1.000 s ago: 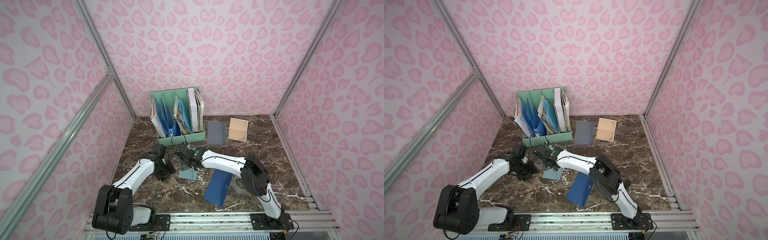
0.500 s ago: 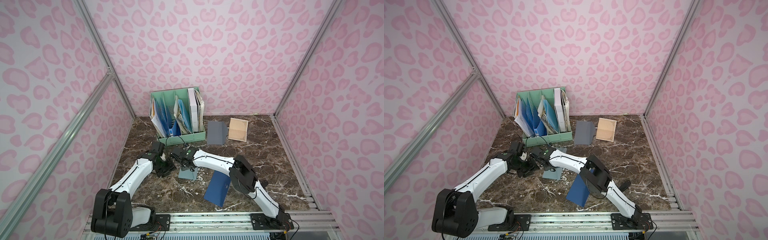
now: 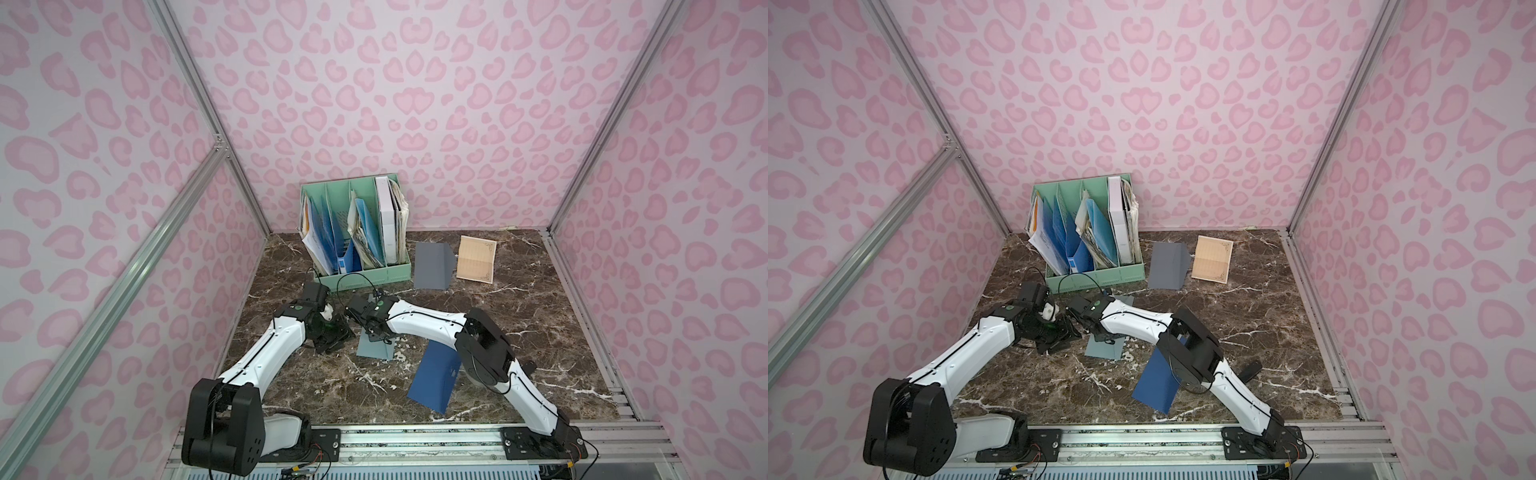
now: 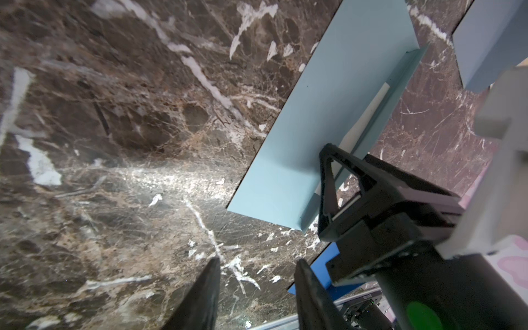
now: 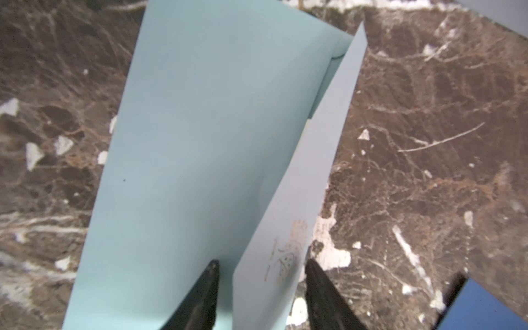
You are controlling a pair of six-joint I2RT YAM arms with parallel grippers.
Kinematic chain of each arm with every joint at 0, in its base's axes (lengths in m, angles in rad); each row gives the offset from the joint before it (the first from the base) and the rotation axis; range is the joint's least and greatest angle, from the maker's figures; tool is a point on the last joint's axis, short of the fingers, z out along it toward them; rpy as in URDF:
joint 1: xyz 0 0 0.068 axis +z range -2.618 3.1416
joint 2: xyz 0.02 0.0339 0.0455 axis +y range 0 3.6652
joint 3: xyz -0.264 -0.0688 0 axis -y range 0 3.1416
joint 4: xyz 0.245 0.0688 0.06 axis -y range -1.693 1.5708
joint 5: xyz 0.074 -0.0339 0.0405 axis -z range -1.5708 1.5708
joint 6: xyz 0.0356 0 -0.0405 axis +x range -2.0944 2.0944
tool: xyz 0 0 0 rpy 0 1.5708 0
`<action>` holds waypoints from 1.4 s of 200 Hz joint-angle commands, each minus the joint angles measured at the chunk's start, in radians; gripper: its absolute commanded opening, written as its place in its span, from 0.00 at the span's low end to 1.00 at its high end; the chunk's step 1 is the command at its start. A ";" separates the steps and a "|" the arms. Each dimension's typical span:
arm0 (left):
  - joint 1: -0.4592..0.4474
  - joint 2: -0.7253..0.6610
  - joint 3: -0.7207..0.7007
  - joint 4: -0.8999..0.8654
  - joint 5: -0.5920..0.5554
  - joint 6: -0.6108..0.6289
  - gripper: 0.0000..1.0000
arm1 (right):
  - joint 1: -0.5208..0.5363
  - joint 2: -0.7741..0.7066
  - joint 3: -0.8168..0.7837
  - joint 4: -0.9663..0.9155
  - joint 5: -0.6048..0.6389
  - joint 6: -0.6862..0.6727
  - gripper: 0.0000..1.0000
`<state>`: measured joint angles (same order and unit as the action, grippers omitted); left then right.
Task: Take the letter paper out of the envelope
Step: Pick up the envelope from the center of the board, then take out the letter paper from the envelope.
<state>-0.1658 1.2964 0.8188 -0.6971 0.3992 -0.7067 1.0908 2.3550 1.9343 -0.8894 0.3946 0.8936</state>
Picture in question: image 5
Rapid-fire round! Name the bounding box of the dark blue envelope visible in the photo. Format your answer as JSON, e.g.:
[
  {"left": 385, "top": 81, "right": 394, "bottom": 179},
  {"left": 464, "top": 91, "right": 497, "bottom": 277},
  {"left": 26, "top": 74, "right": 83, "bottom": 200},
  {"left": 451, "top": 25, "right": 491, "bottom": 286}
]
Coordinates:
[{"left": 434, "top": 273, "right": 527, "bottom": 330}]

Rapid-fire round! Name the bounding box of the grey envelope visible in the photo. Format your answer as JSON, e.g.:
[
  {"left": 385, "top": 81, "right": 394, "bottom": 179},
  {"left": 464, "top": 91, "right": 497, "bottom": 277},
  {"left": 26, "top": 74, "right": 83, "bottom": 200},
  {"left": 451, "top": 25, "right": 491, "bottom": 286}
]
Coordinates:
[{"left": 458, "top": 0, "right": 528, "bottom": 38}]

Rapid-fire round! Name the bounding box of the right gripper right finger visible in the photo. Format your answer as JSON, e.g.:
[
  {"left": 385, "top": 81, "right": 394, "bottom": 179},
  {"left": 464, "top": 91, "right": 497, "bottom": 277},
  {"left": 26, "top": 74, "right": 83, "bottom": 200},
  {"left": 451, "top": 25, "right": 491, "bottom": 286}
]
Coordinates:
[{"left": 305, "top": 258, "right": 367, "bottom": 330}]

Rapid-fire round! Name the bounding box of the light teal envelope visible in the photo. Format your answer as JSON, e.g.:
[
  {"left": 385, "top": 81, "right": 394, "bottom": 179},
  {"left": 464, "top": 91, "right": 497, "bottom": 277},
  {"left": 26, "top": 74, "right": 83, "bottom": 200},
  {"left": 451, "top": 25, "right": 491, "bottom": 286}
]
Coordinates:
[{"left": 63, "top": 1, "right": 367, "bottom": 329}]

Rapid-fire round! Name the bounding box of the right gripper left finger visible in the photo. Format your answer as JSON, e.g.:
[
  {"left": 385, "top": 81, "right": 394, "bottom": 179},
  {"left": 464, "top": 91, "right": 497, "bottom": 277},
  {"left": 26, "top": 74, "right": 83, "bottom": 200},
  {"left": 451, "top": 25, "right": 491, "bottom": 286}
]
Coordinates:
[{"left": 161, "top": 259, "right": 220, "bottom": 330}]

